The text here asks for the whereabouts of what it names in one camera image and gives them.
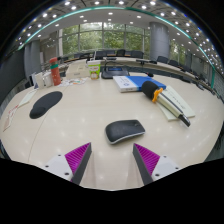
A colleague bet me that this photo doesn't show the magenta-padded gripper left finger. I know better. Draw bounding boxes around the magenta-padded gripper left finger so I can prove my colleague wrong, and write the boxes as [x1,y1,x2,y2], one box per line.
[43,142,93,186]

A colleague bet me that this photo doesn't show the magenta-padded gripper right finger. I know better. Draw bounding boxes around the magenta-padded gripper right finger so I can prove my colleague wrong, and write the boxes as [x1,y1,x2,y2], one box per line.
[132,142,183,186]

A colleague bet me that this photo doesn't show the black computer mouse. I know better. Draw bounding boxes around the black computer mouse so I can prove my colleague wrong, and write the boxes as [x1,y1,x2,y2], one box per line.
[104,119,146,146]

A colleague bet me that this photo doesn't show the black mouse pad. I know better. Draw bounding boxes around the black mouse pad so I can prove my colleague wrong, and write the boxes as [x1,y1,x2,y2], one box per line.
[28,90,64,120]

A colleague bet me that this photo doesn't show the white paper booklet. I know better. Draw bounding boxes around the white paper booklet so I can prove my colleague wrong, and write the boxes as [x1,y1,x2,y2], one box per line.
[159,85,196,122]

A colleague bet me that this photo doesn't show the cream sheet with red heading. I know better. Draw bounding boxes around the cream sheet with red heading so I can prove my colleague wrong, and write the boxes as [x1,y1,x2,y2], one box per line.
[18,89,38,108]

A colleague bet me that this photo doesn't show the stack of white paper cups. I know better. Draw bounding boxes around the stack of white paper cups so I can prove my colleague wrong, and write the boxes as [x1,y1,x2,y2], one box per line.
[34,72,45,90]

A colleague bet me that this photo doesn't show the blue and white book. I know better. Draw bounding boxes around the blue and white book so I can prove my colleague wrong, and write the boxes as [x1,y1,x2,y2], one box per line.
[112,75,167,93]

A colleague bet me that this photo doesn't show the red flask with green band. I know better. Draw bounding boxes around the red flask with green band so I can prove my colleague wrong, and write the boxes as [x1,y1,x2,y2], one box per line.
[49,57,62,87]

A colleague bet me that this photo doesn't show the cream cardboard box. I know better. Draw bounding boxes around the cream cardboard box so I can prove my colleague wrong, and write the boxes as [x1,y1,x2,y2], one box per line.
[65,62,91,80]

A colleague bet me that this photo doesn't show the long curved conference desk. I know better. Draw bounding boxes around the long curved conference desk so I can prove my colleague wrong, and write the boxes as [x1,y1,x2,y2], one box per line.
[63,56,214,92]

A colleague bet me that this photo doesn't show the black gooseneck microphone console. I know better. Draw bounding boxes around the black gooseneck microphone console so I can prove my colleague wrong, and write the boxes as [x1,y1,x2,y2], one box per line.
[100,65,130,80]

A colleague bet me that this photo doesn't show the group of dark office chairs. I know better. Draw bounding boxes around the group of dark office chairs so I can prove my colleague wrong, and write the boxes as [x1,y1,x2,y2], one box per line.
[73,49,214,88]

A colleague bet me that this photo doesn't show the group of ceiling lights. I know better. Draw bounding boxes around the group of ceiling lights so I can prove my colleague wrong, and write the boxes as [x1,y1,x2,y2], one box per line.
[13,0,224,73]

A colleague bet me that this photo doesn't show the handheld microphone with yellow ring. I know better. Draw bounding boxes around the handheld microphone with yellow ring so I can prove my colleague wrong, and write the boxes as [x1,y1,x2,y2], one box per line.
[141,80,192,128]

